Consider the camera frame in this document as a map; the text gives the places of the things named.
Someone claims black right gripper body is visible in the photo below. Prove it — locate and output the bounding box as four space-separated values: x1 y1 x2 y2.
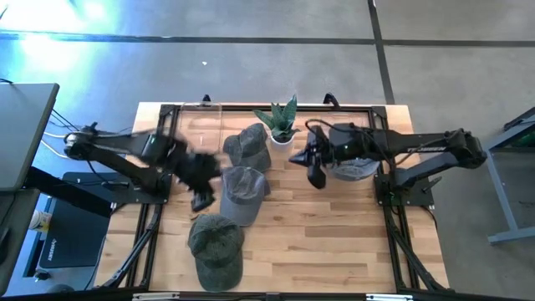
307 124 335 190

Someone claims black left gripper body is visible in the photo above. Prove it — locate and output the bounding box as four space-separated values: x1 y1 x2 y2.
166 137 217 213

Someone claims light grey cap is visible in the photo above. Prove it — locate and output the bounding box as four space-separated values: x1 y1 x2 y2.
219 166 272 228

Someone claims blue-grey cap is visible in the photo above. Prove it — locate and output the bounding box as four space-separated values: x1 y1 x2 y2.
329 157 381 182

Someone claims dark grey cap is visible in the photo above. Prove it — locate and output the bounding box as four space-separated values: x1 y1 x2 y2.
222 122 273 173

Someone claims dark green cap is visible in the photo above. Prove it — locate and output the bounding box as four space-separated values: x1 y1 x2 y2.
186 213 246 293

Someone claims white plant pot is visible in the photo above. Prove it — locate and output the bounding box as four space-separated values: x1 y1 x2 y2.
269 135 296 154

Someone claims green snake plant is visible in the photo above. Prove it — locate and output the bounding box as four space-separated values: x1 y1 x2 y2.
252 94 301 143

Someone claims left clear plastic bin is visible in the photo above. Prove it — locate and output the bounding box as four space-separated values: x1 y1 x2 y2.
178 101 223 156

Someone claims black desk leg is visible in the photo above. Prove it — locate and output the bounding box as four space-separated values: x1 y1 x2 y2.
24 166 115 218

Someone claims black floor mat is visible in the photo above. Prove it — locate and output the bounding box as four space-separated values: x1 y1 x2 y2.
37 198 110 269

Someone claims paper cup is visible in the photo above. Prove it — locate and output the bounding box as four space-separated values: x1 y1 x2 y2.
31 209 54 232

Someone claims dark grey desk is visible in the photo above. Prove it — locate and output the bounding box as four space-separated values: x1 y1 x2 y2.
0 187 41 293

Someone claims black aluminium table frame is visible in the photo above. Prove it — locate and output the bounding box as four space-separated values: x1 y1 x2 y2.
99 103 451 293

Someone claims black cable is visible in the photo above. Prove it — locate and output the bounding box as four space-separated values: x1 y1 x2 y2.
50 107 84 133

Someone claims silver bracket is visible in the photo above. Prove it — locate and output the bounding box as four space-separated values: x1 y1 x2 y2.
132 292 181 301
366 293 415 301

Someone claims cream cable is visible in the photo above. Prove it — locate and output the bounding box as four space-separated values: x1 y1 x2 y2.
40 140 70 161

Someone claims grey metal table frame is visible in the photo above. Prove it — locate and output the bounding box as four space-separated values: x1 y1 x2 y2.
461 106 535 244

